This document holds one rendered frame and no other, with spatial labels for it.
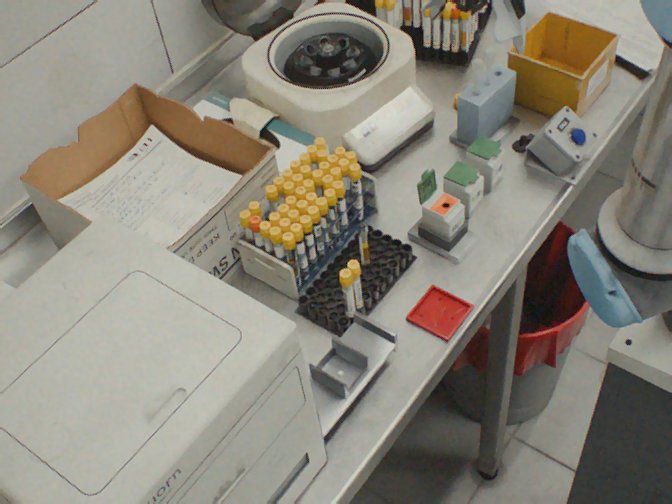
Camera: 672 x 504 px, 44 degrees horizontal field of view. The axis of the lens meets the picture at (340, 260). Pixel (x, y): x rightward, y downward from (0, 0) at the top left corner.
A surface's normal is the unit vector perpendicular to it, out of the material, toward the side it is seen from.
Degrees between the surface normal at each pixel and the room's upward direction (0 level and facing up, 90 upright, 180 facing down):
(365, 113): 90
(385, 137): 25
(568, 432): 0
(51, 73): 90
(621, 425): 90
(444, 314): 0
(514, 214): 0
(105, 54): 90
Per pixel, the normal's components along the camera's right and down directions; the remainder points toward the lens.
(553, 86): -0.60, 0.65
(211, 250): 0.80, 0.40
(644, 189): -0.84, 0.51
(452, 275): -0.08, -0.63
